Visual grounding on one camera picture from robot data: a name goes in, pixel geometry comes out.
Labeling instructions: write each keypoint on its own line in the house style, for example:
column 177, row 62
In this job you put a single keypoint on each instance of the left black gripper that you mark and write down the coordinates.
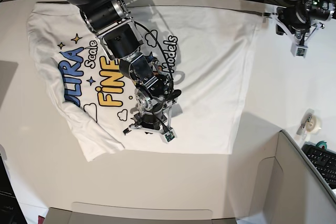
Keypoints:
column 295, row 18

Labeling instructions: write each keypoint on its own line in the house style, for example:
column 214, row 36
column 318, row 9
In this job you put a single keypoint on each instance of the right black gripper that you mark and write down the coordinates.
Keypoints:
column 151, row 122

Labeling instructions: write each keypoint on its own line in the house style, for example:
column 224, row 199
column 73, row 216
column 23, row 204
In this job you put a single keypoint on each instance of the white printed t-shirt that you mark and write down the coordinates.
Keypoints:
column 209, row 52

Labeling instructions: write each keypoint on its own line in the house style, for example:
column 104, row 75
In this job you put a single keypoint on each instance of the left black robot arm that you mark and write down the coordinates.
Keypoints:
column 321, row 10

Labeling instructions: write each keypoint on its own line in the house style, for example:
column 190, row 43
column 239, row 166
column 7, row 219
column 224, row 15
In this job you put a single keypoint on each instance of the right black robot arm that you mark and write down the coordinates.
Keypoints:
column 113, row 25

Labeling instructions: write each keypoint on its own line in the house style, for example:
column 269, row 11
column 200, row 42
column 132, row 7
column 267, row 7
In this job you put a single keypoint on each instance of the clear tape dispenser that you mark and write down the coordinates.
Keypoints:
column 310, row 125

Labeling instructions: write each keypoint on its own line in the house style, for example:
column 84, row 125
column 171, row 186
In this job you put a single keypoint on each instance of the green tape roll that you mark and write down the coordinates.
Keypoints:
column 322, row 145

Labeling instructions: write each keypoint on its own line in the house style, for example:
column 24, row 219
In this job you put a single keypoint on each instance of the black computer keyboard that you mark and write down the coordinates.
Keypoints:
column 323, row 161

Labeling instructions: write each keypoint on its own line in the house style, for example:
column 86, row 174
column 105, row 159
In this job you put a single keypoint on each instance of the beige partition box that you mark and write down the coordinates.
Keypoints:
column 288, row 189

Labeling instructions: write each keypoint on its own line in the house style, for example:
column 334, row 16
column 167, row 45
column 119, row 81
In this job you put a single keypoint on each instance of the black monitor corner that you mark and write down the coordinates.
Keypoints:
column 10, row 208

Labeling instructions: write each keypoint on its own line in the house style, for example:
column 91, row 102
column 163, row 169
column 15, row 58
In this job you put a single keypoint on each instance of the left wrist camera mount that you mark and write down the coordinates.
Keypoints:
column 298, row 36

